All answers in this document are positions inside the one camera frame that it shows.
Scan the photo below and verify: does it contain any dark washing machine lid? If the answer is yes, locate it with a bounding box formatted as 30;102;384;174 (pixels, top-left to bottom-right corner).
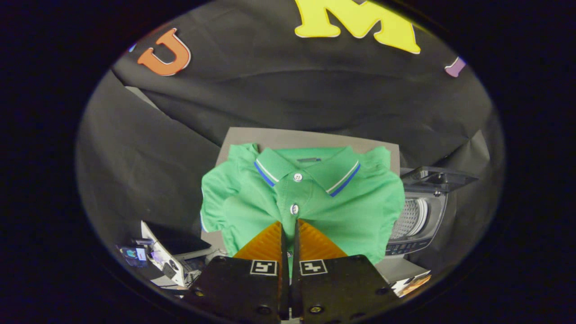
400;166;478;194

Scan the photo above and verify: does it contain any green polo shirt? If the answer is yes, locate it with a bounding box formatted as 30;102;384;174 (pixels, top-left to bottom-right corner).
200;143;405;267

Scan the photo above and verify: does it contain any small lit screen device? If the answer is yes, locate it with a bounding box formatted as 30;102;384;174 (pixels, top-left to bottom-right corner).
118;244;149;268

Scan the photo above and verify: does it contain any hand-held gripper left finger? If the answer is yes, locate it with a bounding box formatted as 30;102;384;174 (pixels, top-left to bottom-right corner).
187;220;288;321

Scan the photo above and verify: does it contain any grey washing machine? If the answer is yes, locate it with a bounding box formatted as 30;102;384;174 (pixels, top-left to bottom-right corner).
386;191;448;256

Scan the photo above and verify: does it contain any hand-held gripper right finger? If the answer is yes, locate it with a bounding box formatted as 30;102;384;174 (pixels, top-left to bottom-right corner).
290;219;399;322

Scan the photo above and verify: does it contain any orange and white paper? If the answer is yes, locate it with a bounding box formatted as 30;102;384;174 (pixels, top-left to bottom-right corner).
391;271;432;297

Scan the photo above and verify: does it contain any white electronic device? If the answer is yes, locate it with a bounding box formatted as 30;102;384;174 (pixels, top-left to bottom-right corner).
141;220;213;288

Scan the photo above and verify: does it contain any grey box stand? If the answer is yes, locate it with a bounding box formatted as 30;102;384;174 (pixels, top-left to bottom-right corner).
200;127;430;284

